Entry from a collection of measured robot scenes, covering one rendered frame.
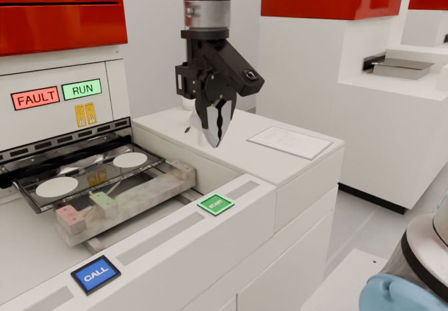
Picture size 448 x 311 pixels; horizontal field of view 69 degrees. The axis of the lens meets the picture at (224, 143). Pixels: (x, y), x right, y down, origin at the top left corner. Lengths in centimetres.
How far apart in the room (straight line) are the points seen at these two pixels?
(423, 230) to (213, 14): 40
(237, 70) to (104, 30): 60
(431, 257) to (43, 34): 92
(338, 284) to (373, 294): 39
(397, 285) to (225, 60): 37
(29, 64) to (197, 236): 66
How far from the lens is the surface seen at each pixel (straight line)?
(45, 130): 108
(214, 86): 56
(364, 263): 83
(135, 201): 87
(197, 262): 65
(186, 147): 96
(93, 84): 110
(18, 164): 108
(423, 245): 36
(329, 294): 74
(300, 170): 84
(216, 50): 54
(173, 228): 64
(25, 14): 97
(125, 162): 103
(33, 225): 99
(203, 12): 54
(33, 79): 104
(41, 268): 85
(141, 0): 294
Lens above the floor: 135
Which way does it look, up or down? 24 degrees down
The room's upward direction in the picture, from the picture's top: straight up
